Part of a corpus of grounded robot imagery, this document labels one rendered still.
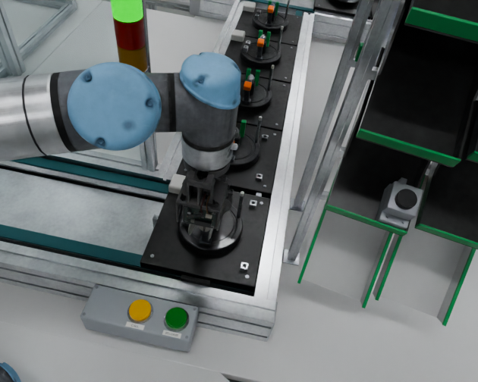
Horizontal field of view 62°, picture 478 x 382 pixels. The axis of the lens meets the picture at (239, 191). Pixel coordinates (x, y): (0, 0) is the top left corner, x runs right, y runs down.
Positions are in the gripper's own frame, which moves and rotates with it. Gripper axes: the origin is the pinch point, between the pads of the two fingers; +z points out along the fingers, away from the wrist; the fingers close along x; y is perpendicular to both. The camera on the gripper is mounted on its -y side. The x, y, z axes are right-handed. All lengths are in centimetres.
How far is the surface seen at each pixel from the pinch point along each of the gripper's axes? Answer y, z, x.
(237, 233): -5.2, 8.3, 6.1
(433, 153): 2.9, -29.4, 29.4
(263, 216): -12.7, 10.3, 11.0
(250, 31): -97, 10, -7
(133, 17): -16.4, -29.6, -17.3
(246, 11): -112, 10, -10
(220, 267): 2.8, 10.4, 4.2
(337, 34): -124, 18, 28
